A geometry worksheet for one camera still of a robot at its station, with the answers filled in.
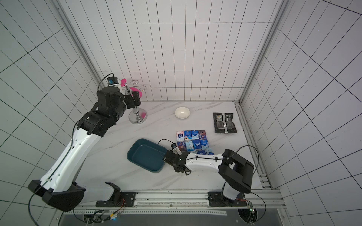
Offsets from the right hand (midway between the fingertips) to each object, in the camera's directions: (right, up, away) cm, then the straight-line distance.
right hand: (176, 163), depth 86 cm
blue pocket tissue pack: (+7, +16, +10) cm, 21 cm away
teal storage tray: (-19, +4, +4) cm, 20 cm away
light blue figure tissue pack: (+11, +6, +2) cm, 13 cm away
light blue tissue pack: (+8, +10, +5) cm, 14 cm away
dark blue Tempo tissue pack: (+13, +10, +6) cm, 18 cm away
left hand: (-23, +39, -18) cm, 49 cm away
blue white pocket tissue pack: (+13, +16, +12) cm, 24 cm away
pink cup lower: (-29, +48, +11) cm, 57 cm away
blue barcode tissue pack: (+22, +6, +2) cm, 22 cm away
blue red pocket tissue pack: (+18, +16, +11) cm, 27 cm away
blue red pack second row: (+3, +10, +4) cm, 11 cm away
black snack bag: (+35, +24, +18) cm, 46 cm away
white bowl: (+4, +32, +22) cm, 39 cm away
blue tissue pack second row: (+18, +10, +6) cm, 22 cm away
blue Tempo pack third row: (+17, +6, +2) cm, 18 cm away
